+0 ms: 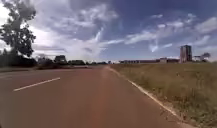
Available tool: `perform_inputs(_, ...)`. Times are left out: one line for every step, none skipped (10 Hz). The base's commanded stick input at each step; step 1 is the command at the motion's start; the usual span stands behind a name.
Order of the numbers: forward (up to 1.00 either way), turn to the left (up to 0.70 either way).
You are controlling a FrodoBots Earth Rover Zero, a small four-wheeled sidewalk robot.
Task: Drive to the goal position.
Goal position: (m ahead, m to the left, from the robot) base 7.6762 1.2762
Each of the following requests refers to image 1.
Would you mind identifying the clump of trees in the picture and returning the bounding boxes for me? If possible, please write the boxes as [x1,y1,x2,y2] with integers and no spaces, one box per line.
[193,51,212,63]

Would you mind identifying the small dark tree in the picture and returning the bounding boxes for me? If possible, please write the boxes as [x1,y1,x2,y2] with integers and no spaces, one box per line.
[53,54,68,65]

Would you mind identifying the tall dark tree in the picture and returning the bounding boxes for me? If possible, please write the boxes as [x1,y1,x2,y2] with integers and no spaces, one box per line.
[0,0,38,60]

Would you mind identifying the row of low buildings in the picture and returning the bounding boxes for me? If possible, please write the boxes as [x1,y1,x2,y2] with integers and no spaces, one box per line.
[118,57,181,65]

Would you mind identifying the dark bushes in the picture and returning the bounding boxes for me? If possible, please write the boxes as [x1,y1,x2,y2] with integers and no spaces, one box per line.
[0,52,39,69]

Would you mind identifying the tall grey building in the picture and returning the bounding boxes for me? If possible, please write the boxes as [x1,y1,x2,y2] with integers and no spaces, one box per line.
[179,44,193,64]

